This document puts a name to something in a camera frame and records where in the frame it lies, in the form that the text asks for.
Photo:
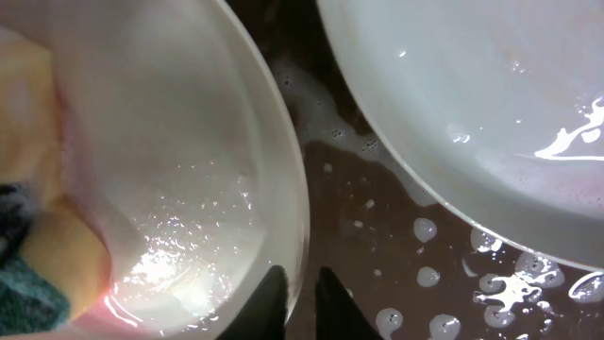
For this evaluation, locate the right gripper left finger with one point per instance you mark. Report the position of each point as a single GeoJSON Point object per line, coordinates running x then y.
{"type": "Point", "coordinates": [263, 316]}

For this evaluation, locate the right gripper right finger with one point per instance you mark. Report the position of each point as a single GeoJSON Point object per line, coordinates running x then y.
{"type": "Point", "coordinates": [337, 315]}

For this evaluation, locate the cream plate with red stain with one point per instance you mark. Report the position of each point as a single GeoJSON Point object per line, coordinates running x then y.
{"type": "Point", "coordinates": [180, 154]}

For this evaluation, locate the green and yellow sponge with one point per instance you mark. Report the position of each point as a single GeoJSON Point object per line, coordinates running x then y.
{"type": "Point", "coordinates": [54, 266]}

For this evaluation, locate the pale green plate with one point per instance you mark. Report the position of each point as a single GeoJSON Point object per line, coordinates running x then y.
{"type": "Point", "coordinates": [494, 106]}

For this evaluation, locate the brown plastic tray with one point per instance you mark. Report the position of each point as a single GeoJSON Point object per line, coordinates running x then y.
{"type": "Point", "coordinates": [388, 251]}

